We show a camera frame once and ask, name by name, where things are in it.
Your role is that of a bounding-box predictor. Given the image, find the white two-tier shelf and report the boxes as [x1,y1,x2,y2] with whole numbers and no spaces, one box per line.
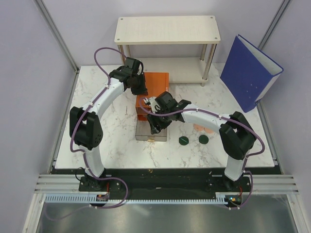
[114,16,221,86]

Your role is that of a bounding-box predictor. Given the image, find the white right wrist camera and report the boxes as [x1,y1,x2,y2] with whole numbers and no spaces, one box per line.
[143,97,161,113]

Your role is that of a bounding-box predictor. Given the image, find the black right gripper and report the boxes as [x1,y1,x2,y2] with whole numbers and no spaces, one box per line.
[146,106,173,134]

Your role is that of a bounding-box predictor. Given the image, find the dark green lid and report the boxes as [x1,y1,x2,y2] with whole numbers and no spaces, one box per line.
[178,136,189,146]
[199,135,209,145]

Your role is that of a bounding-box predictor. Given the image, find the orange drawer box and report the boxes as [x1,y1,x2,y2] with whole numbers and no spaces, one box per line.
[136,72,169,121]

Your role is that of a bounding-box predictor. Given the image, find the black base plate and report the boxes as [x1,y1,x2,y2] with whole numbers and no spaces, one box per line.
[79,168,251,198]

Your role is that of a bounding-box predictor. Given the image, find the light blue cable duct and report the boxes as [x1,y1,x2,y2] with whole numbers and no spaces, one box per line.
[44,194,241,204]

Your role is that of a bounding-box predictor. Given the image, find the pink powder puff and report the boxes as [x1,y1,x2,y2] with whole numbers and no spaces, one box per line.
[193,124,204,132]
[204,128,214,134]

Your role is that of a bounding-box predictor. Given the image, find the blue ring binder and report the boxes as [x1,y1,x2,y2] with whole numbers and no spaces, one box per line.
[220,35,284,113]

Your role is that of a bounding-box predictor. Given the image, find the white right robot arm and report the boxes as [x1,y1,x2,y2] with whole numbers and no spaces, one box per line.
[140,92,256,191]

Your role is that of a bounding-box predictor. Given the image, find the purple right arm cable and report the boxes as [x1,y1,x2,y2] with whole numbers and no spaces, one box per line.
[138,97,266,211]

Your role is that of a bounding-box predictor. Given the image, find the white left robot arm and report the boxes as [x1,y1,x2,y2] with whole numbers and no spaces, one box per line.
[69,57,148,191]

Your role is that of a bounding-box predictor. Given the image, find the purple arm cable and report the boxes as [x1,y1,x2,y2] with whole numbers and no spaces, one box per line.
[45,47,129,221]
[138,97,266,211]

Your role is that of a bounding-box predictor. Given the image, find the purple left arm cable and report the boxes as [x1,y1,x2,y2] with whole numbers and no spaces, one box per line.
[45,47,129,221]

